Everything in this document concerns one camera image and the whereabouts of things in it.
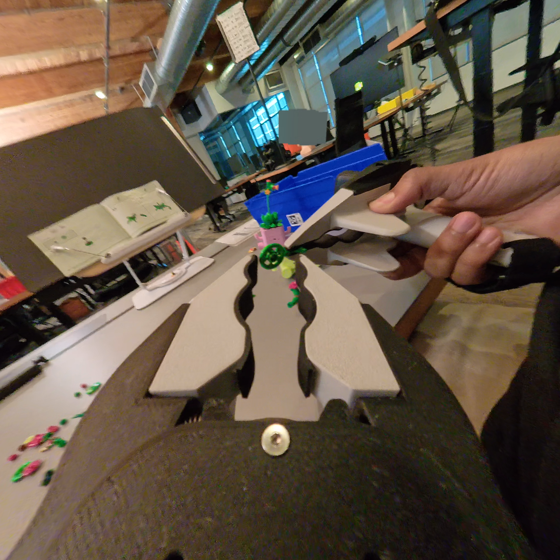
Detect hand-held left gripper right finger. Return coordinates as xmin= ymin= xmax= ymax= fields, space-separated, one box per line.
xmin=297 ymin=255 xmax=402 ymax=410

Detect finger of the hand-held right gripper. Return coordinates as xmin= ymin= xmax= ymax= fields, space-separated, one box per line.
xmin=283 ymin=183 xmax=393 ymax=250
xmin=301 ymin=231 xmax=351 ymax=256

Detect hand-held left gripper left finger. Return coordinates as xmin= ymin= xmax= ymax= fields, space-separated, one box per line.
xmin=148 ymin=255 xmax=259 ymax=400

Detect green wheel piece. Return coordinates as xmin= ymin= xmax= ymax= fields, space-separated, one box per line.
xmin=258 ymin=243 xmax=288 ymax=270

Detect person's right hand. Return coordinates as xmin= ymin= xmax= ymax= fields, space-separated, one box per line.
xmin=369 ymin=135 xmax=560 ymax=281

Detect blue storage bin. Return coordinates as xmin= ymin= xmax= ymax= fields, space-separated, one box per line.
xmin=244 ymin=143 xmax=389 ymax=229

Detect lime green planter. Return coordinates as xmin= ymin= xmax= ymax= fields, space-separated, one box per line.
xmin=272 ymin=256 xmax=299 ymax=281

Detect pink planter with green plant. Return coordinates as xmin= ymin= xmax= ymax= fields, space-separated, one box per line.
xmin=254 ymin=179 xmax=292 ymax=253

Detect black office chair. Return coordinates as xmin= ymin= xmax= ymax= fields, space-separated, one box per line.
xmin=334 ymin=90 xmax=369 ymax=155

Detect yellow storage bin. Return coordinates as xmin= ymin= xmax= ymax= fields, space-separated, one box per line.
xmin=376 ymin=87 xmax=419 ymax=116

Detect white book stand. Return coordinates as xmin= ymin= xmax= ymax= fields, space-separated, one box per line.
xmin=50 ymin=209 xmax=216 ymax=310

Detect printed sheet in clear sleeve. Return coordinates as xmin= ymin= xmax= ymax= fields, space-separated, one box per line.
xmin=214 ymin=219 xmax=262 ymax=247

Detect black monitor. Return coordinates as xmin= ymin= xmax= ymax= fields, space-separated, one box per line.
xmin=329 ymin=26 xmax=406 ymax=107

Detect person's beige pants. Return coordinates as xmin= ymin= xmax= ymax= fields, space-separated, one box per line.
xmin=410 ymin=284 xmax=544 ymax=435

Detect wooden top standing desk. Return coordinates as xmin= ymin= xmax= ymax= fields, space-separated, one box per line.
xmin=387 ymin=0 xmax=560 ymax=159

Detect building instruction booklet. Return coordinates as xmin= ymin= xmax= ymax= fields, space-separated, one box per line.
xmin=27 ymin=180 xmax=185 ymax=277

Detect cluster of small flower parts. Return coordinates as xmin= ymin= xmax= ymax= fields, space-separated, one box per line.
xmin=6 ymin=381 xmax=103 ymax=487

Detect white printed sign board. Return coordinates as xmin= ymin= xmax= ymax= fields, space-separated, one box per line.
xmin=215 ymin=2 xmax=261 ymax=64

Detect black divider panel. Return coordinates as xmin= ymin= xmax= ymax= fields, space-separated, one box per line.
xmin=0 ymin=107 xmax=226 ymax=292

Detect metal ceiling duct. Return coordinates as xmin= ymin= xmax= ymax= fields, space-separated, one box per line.
xmin=139 ymin=0 xmax=221 ymax=111

